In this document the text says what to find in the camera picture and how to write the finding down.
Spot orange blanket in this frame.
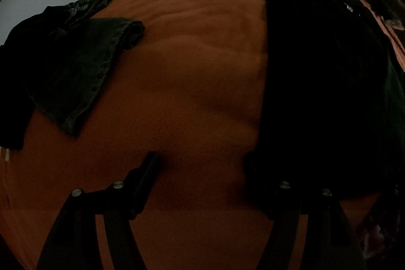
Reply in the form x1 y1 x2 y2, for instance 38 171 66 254
0 0 405 270

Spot dark grey jeans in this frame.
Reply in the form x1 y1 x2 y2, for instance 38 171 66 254
27 17 146 137

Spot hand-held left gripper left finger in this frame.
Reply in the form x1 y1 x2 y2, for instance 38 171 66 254
37 151 159 270

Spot black shirt with flower print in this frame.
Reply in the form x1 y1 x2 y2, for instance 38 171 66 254
237 0 405 198

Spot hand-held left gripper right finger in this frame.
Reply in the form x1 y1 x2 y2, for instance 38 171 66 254
245 152 369 270

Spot plain black garment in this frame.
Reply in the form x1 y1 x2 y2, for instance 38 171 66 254
0 6 68 151

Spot dark patterned garment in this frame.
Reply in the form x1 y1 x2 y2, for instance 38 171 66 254
63 0 114 28

